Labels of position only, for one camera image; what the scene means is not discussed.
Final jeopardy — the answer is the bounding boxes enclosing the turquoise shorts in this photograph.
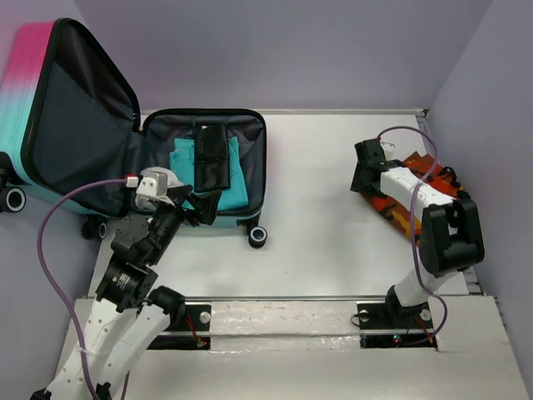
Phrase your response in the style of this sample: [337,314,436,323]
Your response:
[169,137,249,212]

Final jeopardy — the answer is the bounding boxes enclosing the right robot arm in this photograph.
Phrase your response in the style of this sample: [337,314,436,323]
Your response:
[351,138,485,327]

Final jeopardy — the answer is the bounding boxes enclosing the pink teal kids suitcase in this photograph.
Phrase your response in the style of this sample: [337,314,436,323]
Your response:
[1,17,267,248]

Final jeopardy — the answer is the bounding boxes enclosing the orange camouflage shorts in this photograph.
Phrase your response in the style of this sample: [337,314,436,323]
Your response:
[362,164,471,245]

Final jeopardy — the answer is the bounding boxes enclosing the white garment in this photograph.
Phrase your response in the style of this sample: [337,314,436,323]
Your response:
[134,167,183,211]

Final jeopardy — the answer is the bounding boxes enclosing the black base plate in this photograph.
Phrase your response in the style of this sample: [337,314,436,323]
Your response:
[147,303,212,351]
[350,302,438,349]

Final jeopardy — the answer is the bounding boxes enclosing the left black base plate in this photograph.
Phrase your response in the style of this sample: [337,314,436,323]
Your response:
[147,303,212,351]

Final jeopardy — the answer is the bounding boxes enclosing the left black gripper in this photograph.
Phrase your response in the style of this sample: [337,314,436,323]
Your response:
[148,183,223,263]

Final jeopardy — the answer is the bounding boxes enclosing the black pouch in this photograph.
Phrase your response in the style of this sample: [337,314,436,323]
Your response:
[194,124,231,193]

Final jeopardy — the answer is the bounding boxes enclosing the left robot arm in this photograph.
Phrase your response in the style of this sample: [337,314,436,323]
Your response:
[32,185,221,399]

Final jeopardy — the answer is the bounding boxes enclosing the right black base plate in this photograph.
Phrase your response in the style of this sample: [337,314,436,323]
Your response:
[350,302,438,349]

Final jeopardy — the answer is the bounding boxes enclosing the aluminium table rail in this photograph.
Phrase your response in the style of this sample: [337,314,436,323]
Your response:
[85,293,484,303]

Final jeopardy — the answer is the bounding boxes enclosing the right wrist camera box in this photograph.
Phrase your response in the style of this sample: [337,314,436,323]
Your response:
[381,142,395,153]

